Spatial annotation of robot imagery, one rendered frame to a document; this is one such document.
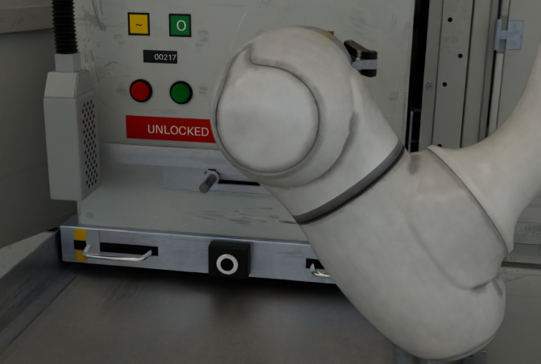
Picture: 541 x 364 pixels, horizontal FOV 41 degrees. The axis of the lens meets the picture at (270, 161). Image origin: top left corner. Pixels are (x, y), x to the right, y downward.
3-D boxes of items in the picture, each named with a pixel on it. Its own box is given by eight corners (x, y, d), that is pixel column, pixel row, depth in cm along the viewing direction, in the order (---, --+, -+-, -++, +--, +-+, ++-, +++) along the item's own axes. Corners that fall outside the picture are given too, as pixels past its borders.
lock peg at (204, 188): (211, 196, 102) (211, 170, 100) (196, 196, 102) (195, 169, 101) (220, 183, 108) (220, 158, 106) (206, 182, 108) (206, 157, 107)
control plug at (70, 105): (82, 202, 99) (75, 75, 94) (49, 200, 99) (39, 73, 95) (104, 185, 106) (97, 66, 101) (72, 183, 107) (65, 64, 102)
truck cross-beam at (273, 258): (412, 291, 105) (415, 252, 104) (62, 261, 113) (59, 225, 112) (411, 276, 110) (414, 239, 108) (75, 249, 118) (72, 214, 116)
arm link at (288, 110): (210, 71, 61) (300, 193, 63) (153, 108, 47) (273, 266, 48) (313, -7, 58) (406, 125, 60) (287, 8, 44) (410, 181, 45)
